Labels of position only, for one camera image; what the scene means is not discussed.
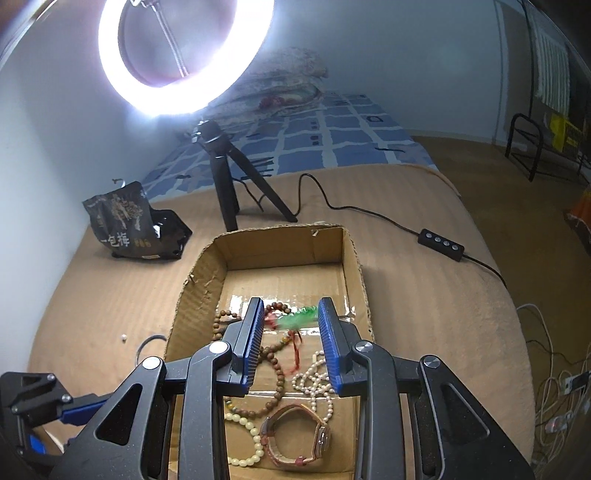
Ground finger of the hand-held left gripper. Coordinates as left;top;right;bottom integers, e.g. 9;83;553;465
58;390;117;426
27;428;51;459

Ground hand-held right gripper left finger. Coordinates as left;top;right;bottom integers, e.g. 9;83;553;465
46;296;267;480

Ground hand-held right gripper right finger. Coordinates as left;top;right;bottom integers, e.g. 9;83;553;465
318;296;539;480

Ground red string green pendant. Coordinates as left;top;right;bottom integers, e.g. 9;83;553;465
265;305;320;372

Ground white pearl necklace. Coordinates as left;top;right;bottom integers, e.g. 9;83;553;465
292;350;334;423

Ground wooden bead necklace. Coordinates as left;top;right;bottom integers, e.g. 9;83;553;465
212;302;302;415

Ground cardboard box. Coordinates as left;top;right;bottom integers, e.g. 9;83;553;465
165;224;375;480

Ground thin metal bangle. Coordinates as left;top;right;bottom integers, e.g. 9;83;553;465
135;335;167;370

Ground cream bead bracelet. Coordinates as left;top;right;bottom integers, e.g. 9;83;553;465
224;399;265;469

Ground brown leather wristwatch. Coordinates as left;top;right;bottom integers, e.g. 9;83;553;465
260;404;332;468

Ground black inline remote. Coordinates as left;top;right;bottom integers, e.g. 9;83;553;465
417;228;465;263

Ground black mini tripod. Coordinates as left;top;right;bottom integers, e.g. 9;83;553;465
191;120;298;232

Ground black snack bag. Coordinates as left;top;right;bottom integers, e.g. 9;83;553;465
82;181;194;260

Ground blue checked bed sheet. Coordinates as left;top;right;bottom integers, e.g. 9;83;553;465
139;92;439;200

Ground white power strip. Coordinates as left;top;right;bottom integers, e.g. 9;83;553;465
558;373;591;396

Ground folded floral quilt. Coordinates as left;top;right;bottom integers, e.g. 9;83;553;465
203;46;331;123

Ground black metal shoe rack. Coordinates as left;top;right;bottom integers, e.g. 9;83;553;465
505;113;591;183

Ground orange cloth covered furniture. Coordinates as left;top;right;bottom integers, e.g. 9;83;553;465
563;185;591;241

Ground phone holder on gooseneck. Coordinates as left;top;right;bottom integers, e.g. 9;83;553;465
130;0;191;78

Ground yellow box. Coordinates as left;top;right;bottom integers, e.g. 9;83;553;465
549;115;583;154

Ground striped hanging towel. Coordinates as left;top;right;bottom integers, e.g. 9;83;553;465
526;9;571;114

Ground dark hanging clothes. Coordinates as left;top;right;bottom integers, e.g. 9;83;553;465
568;41;591;139

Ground black power cable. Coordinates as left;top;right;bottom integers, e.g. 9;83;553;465
295;173;507;283

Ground white floor cable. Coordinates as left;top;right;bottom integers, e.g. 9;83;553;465
516;302;591;464

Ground white ring light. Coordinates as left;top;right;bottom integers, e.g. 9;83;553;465
99;0;276;117

